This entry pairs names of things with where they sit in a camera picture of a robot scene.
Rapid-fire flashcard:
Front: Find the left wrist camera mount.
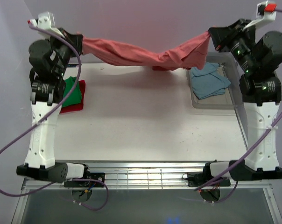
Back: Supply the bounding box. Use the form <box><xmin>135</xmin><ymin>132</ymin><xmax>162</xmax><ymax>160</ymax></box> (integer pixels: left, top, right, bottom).
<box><xmin>27</xmin><ymin>11</ymin><xmax>65</xmax><ymax>38</ymax></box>

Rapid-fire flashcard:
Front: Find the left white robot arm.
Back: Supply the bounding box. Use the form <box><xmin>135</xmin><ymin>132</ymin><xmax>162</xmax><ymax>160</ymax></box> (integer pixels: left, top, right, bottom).
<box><xmin>16</xmin><ymin>28</ymin><xmax>91</xmax><ymax>187</ymax></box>

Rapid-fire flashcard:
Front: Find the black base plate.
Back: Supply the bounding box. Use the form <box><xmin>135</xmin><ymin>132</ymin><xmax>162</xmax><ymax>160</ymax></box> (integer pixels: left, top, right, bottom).
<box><xmin>182</xmin><ymin>172</ymin><xmax>231</xmax><ymax>187</ymax></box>
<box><xmin>63</xmin><ymin>172</ymin><xmax>106</xmax><ymax>188</ymax></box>

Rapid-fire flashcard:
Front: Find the salmon pink t shirt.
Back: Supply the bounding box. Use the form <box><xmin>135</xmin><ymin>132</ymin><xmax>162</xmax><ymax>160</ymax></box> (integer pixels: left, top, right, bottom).
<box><xmin>82</xmin><ymin>31</ymin><xmax>210</xmax><ymax>71</ymax></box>

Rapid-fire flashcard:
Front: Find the blue t shirt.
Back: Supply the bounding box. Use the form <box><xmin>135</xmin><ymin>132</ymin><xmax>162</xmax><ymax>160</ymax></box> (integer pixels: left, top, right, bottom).
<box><xmin>189</xmin><ymin>62</ymin><xmax>231</xmax><ymax>100</ymax></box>

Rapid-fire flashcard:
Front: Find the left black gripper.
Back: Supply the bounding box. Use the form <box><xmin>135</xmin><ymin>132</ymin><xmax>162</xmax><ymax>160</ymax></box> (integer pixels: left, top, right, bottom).
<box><xmin>46</xmin><ymin>28</ymin><xmax>84</xmax><ymax>77</ymax></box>

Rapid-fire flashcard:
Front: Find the folded red t shirt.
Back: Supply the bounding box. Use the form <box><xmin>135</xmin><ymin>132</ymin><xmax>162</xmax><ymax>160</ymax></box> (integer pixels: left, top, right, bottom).
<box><xmin>60</xmin><ymin>77</ymin><xmax>85</xmax><ymax>114</ymax></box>

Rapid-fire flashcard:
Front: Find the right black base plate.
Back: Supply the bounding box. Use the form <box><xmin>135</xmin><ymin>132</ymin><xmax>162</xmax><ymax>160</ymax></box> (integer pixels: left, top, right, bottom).
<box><xmin>182</xmin><ymin>172</ymin><xmax>231</xmax><ymax>187</ymax></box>

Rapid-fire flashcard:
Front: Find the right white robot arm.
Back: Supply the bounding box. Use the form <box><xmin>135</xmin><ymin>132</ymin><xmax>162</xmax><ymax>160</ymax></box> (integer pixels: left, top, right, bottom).
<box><xmin>202</xmin><ymin>19</ymin><xmax>282</xmax><ymax>186</ymax></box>

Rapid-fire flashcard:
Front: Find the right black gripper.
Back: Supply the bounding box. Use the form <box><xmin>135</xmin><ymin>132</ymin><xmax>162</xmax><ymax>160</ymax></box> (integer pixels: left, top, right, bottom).
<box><xmin>208</xmin><ymin>18</ymin><xmax>257</xmax><ymax>73</ymax></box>

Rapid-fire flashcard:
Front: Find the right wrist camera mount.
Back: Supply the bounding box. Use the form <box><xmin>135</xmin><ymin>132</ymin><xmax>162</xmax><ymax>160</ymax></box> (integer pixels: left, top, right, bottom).
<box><xmin>243</xmin><ymin>0</ymin><xmax>277</xmax><ymax>31</ymax></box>

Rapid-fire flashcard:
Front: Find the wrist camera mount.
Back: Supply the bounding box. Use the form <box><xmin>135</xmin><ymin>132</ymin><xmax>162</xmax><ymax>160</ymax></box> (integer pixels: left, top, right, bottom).
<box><xmin>27</xmin><ymin>11</ymin><xmax>65</xmax><ymax>38</ymax></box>
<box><xmin>243</xmin><ymin>0</ymin><xmax>277</xmax><ymax>31</ymax></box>

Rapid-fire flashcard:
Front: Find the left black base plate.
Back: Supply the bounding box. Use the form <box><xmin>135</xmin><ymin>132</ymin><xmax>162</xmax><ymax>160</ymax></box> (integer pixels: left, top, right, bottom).
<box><xmin>63</xmin><ymin>172</ymin><xmax>106</xmax><ymax>188</ymax></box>

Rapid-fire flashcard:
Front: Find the blue label sticker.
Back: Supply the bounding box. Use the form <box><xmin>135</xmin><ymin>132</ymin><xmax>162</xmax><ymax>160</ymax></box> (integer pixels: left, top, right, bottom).
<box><xmin>67</xmin><ymin>63</ymin><xmax>82</xmax><ymax>68</ymax></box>

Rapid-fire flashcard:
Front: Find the clear plastic bin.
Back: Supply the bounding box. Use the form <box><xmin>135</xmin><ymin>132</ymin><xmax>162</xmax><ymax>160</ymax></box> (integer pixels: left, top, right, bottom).
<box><xmin>186</xmin><ymin>53</ymin><xmax>243</xmax><ymax>110</ymax></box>

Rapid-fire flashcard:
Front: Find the aluminium table frame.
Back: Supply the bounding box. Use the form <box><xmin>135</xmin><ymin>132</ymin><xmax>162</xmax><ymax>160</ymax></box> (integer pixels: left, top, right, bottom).
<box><xmin>13</xmin><ymin>63</ymin><xmax>282</xmax><ymax>224</ymax></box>

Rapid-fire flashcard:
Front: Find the folded green t shirt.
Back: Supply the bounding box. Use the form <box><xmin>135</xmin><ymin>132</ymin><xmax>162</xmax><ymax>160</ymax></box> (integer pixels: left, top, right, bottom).
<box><xmin>62</xmin><ymin>77</ymin><xmax>82</xmax><ymax>108</ymax></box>

